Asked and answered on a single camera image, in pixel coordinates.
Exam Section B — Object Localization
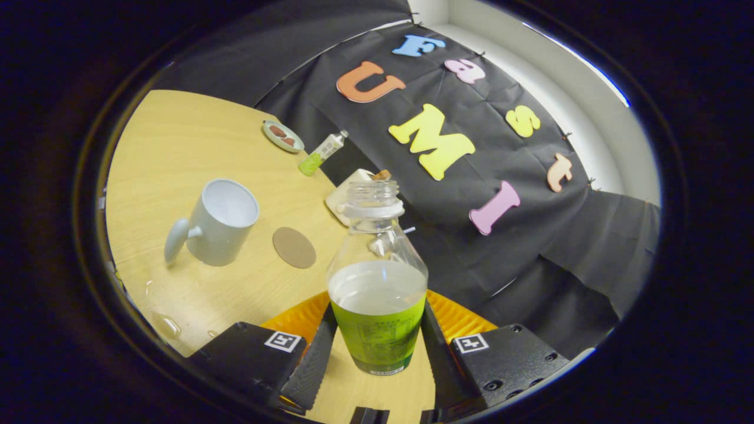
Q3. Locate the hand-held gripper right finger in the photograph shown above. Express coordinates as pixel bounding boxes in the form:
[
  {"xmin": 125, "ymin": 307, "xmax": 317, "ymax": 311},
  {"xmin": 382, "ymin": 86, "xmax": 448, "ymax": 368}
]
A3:
[{"xmin": 421, "ymin": 290, "xmax": 571, "ymax": 416}]

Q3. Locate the tall white green drink bottle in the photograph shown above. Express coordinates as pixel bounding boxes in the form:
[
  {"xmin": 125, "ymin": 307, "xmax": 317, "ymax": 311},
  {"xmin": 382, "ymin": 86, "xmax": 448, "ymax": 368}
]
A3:
[{"xmin": 298, "ymin": 130, "xmax": 349, "ymax": 177}]

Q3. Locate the clear green-label juice bottle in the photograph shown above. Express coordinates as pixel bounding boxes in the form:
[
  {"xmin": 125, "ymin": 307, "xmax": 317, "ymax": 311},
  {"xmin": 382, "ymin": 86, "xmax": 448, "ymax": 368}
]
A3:
[{"xmin": 326, "ymin": 180, "xmax": 429, "ymax": 376}]

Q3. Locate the pale blue cup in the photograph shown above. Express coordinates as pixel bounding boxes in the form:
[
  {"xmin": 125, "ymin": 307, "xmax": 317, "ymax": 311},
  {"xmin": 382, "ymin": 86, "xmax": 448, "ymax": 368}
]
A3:
[{"xmin": 164, "ymin": 178, "xmax": 260, "ymax": 267}]

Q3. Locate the round brown coaster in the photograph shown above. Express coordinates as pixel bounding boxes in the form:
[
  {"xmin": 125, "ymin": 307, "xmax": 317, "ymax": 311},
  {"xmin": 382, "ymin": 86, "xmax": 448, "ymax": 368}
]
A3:
[{"xmin": 272, "ymin": 227, "xmax": 317, "ymax": 269}]

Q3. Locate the pale green plate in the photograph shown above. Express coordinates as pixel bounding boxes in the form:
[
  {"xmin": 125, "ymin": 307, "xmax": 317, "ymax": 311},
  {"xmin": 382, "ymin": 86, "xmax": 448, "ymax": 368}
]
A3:
[{"xmin": 262, "ymin": 120, "xmax": 305, "ymax": 154}]

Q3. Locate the wooden table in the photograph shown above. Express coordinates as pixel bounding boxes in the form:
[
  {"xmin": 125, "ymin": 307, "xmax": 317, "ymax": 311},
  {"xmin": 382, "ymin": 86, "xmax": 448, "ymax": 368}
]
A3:
[{"xmin": 105, "ymin": 90, "xmax": 436, "ymax": 424}]

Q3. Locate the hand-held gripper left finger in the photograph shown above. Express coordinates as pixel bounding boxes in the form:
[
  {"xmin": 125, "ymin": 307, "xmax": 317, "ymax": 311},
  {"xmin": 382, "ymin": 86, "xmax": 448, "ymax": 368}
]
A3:
[{"xmin": 188, "ymin": 291, "xmax": 338, "ymax": 413}]

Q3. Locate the white toaster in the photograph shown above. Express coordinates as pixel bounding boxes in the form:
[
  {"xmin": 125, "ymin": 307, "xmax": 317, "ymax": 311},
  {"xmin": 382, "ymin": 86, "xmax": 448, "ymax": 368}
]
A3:
[{"xmin": 325, "ymin": 168, "xmax": 378, "ymax": 227}]

